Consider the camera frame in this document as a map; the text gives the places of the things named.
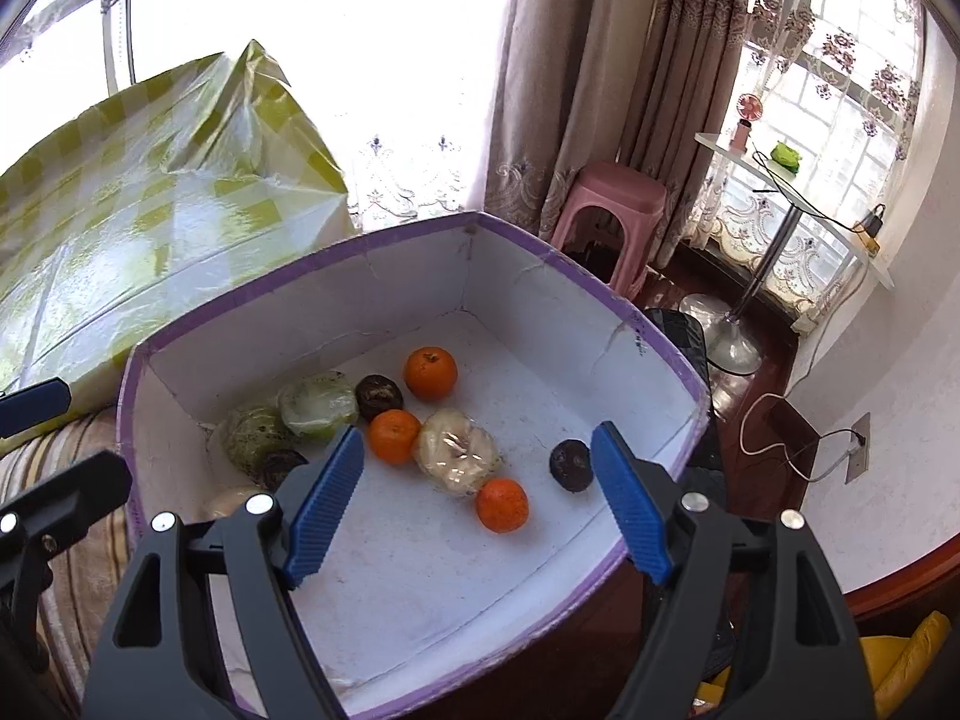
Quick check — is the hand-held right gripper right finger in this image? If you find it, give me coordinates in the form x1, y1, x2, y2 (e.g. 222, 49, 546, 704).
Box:
590, 421, 878, 720

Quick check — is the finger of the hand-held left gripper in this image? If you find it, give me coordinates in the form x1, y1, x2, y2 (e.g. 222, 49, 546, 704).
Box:
0, 450, 134, 563
0, 379, 74, 440

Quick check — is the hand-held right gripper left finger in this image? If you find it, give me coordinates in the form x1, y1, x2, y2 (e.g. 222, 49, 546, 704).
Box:
81, 426, 367, 720

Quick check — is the dark wrinkled passion fruit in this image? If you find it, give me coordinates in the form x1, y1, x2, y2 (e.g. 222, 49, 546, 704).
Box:
549, 439, 597, 494
355, 375, 404, 422
259, 450, 310, 492

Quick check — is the pale round object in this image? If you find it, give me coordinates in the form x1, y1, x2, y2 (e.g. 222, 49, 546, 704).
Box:
204, 486, 262, 520

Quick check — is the small green guava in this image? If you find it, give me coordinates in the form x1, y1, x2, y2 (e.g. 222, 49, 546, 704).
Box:
220, 405, 295, 475

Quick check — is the small mandarin orange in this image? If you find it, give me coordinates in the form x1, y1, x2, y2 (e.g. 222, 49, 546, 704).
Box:
367, 409, 422, 465
475, 478, 530, 533

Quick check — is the large green guava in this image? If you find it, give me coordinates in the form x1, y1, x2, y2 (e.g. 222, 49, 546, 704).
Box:
277, 371, 359, 440

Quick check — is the yellow pear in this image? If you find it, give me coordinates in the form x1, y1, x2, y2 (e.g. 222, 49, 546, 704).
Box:
414, 409, 501, 500

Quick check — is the purple cardboard box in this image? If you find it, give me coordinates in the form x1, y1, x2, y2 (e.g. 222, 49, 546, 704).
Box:
116, 211, 712, 720

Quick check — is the large orange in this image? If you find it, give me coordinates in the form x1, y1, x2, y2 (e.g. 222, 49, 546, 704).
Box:
403, 346, 459, 401

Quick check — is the striped towel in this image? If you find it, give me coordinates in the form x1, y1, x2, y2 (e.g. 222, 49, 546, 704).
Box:
0, 411, 143, 717

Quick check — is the black mesh object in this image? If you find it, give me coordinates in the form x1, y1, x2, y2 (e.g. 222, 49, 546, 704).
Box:
641, 306, 732, 511

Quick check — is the yellow checked plastic tablecloth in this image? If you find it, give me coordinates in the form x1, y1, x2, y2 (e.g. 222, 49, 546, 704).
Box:
0, 37, 357, 421

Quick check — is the white side table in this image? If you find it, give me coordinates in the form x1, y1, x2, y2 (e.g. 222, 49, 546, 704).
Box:
679, 131, 897, 376

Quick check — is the pink plastic stool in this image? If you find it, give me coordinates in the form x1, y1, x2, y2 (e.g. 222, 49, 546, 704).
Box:
551, 161, 668, 301

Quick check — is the yellow seat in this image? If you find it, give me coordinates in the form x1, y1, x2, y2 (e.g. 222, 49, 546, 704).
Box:
694, 610, 952, 720

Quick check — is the sheer floral lace curtain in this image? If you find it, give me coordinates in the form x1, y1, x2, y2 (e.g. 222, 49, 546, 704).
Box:
22, 0, 526, 237
686, 0, 927, 316

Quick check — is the black charger plug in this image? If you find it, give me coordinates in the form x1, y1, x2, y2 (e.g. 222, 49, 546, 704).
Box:
855, 204, 886, 256

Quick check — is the small pink fan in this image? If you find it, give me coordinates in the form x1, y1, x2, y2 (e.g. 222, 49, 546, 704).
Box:
733, 92, 762, 155

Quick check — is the brown embroidered curtain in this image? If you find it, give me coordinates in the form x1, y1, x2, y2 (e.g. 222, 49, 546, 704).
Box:
615, 0, 755, 271

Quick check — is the beige embroidered curtain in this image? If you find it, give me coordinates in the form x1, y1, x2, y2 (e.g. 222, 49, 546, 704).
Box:
480, 0, 653, 237

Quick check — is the white cable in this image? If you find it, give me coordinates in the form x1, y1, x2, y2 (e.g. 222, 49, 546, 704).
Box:
739, 390, 863, 482

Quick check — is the wall socket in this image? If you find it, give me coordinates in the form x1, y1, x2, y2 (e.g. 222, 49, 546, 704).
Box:
844, 412, 872, 485

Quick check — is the black cable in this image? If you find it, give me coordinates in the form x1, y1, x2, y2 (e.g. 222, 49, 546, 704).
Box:
752, 150, 863, 237

